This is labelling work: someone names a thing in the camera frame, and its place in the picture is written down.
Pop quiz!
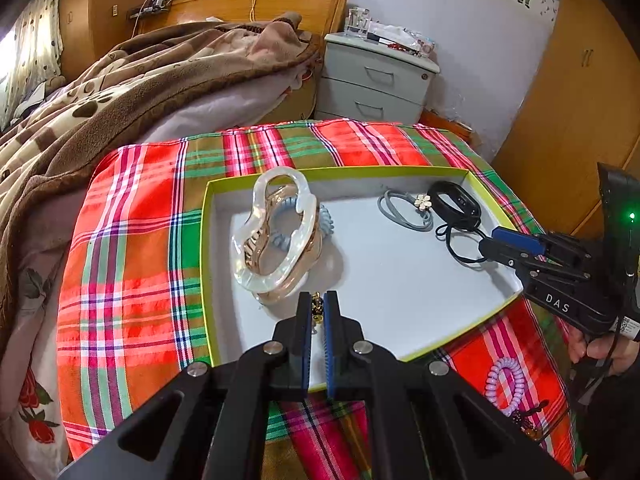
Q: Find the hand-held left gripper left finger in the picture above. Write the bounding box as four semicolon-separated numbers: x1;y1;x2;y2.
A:
57;291;315;480

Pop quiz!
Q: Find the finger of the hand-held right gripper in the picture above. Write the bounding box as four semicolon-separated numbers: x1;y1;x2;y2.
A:
490;226;597;267
477;236;592;287

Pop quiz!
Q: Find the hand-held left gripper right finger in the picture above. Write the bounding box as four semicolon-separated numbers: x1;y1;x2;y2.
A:
322;290;576;480

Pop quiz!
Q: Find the wide black band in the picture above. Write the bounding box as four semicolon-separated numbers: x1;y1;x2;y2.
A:
427;181;482;228

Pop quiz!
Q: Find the yellow-green cardboard box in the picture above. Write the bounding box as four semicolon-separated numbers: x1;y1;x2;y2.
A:
200;165;525;395

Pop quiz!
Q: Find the large translucent hair claw clip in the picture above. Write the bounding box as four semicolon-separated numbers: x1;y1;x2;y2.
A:
231;167;346;307

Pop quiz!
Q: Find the grey hair tie with flower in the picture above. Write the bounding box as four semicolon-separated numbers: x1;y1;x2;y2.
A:
377;189;435;233

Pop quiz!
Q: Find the light blue coil hair tie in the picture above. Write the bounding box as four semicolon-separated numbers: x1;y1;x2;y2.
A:
267;195;335;256

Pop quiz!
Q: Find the person's right forearm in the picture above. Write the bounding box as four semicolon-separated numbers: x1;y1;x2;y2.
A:
582;367;640;480

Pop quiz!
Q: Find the person's right hand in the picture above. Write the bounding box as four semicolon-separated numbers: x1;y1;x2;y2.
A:
567;330;640;377

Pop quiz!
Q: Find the red green plaid cloth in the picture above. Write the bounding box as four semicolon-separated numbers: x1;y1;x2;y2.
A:
56;119;583;480

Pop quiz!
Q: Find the grey nightstand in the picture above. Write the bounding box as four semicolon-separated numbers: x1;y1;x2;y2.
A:
314;32;441;125

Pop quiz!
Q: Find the clear plastic bag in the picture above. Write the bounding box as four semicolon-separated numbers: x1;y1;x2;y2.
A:
367;22;436;58

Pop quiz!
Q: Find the mauve bed cover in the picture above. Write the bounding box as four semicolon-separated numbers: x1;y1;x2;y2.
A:
0;67;316;411

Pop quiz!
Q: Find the clear glass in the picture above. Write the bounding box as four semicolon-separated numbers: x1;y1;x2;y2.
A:
344;7;372;38

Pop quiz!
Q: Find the white rose print bed sheet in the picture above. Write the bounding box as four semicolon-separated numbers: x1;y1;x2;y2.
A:
0;355;76;466

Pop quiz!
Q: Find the brown patterned blanket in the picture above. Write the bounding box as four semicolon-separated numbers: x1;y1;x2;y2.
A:
0;12;321;356

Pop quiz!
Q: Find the wooden headboard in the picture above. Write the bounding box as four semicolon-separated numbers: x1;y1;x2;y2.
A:
132;0;351;51

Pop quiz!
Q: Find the power strip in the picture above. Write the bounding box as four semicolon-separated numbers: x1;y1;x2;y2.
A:
127;0;173;18

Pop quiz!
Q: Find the tall wooden wardrobe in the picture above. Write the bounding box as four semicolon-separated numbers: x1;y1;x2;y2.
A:
57;0;156;81

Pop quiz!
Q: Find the dotted curtain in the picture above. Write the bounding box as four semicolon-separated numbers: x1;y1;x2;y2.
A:
0;0;66;126

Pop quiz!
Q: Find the black cable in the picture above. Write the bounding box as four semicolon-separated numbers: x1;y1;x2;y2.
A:
570;240;640;411

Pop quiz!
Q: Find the purple coil hair tie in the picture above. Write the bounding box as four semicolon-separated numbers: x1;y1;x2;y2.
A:
484;357;527;417

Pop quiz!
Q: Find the dark red beaded bracelet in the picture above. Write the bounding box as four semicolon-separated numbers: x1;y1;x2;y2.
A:
507;402;548;443

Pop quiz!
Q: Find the wooden wardrobe with dark handles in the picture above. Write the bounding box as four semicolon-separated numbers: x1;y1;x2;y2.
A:
492;0;640;241

